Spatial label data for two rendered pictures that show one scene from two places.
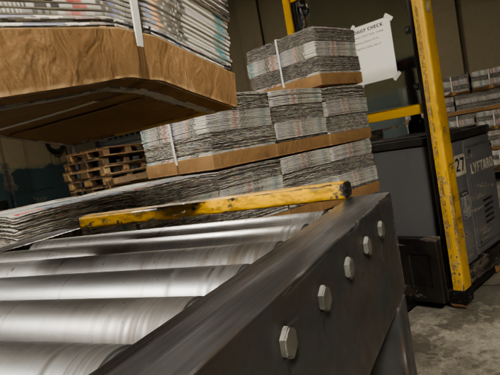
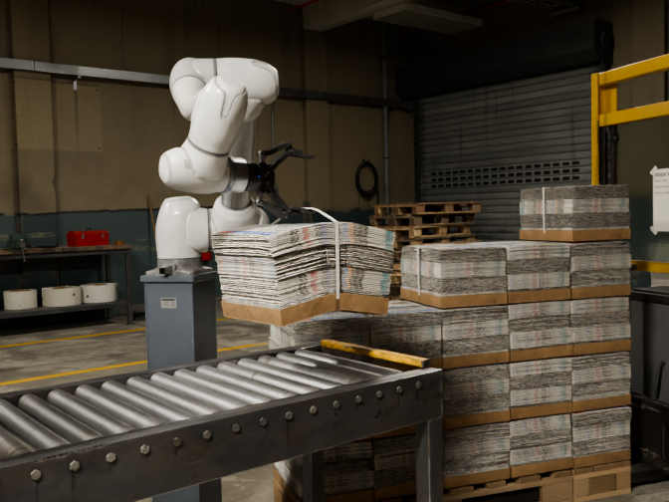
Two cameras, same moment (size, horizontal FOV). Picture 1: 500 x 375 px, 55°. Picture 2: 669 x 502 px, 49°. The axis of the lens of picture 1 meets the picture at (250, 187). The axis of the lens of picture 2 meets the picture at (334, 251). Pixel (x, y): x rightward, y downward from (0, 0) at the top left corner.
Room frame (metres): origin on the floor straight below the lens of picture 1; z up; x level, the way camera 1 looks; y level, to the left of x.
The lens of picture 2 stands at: (-1.22, -0.68, 1.20)
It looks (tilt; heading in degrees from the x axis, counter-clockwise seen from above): 3 degrees down; 25
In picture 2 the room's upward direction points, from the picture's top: 1 degrees counter-clockwise
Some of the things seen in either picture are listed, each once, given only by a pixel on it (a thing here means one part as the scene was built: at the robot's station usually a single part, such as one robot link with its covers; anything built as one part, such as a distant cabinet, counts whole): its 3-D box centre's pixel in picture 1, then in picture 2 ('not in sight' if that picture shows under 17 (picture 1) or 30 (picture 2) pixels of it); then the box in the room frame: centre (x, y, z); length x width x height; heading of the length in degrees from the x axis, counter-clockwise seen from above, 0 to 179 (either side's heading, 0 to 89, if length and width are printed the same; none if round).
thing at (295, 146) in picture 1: (268, 150); (514, 291); (1.85, -0.10, 0.86); 0.38 x 0.29 x 0.04; 43
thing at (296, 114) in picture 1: (264, 128); (513, 270); (1.85, -0.09, 0.95); 0.38 x 0.29 x 0.23; 43
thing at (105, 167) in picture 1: (114, 186); (424, 252); (8.06, 2.25, 0.65); 1.33 x 0.94 x 1.30; 157
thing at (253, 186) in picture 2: not in sight; (257, 177); (0.38, 0.26, 1.30); 0.09 x 0.07 x 0.08; 153
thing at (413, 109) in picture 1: (371, 117); (661, 267); (2.38, -0.66, 0.92); 0.57 x 0.01 x 0.05; 43
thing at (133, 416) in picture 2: not in sight; (119, 412); (0.02, 0.42, 0.77); 0.47 x 0.05 x 0.05; 63
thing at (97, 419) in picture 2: not in sight; (90, 418); (-0.04, 0.45, 0.77); 0.47 x 0.05 x 0.05; 63
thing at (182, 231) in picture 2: not in sight; (181, 226); (0.92, 0.90, 1.17); 0.18 x 0.16 x 0.22; 128
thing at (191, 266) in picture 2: not in sight; (177, 266); (0.90, 0.90, 1.03); 0.22 x 0.18 x 0.06; 9
